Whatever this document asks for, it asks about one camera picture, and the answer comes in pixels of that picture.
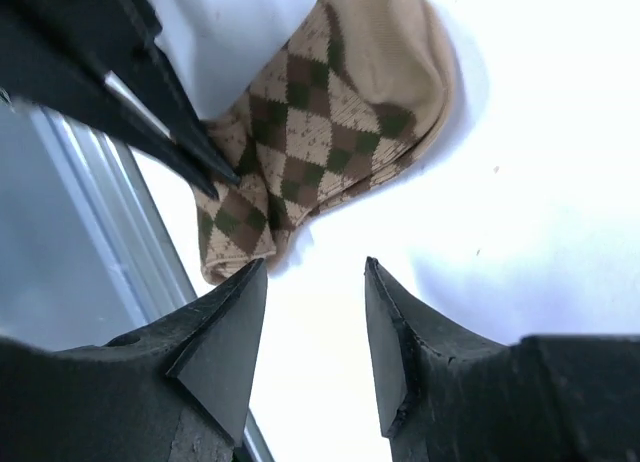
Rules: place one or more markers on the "aluminium rail frame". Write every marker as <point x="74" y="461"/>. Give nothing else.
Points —
<point x="85" y="258"/>

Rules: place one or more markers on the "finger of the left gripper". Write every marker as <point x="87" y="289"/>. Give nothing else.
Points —
<point x="33" y="70"/>
<point x="118" y="36"/>

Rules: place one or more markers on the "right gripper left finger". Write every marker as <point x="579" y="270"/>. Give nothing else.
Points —
<point x="208" y="348"/>

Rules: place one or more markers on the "brown argyle sock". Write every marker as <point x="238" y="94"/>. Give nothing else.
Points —
<point x="355" y="96"/>

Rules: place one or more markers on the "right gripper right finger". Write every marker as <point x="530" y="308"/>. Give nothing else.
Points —
<point x="405" y="335"/>

